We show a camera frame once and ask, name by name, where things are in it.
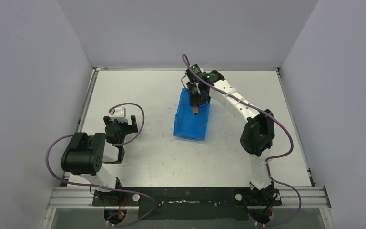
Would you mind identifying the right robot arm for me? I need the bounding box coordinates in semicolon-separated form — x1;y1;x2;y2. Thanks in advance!
185;64;278;205

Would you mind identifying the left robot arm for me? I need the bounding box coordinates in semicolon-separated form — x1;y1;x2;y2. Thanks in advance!
61;115;138;206

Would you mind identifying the blue plastic bin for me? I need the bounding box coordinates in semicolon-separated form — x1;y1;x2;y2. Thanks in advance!
173;88;210;141

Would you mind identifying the aluminium front rail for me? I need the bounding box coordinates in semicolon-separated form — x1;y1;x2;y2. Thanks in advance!
47;187;332;209

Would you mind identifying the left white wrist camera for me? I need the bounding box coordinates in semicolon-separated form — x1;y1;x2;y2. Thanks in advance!
109;107;126;119

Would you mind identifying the orange handled screwdriver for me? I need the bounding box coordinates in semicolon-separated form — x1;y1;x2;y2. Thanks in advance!
192;103;198;115

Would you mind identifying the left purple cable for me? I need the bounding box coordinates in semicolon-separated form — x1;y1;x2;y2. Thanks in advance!
45;102;157;228

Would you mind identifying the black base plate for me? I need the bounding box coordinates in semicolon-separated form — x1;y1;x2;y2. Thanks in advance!
92;187;282;221

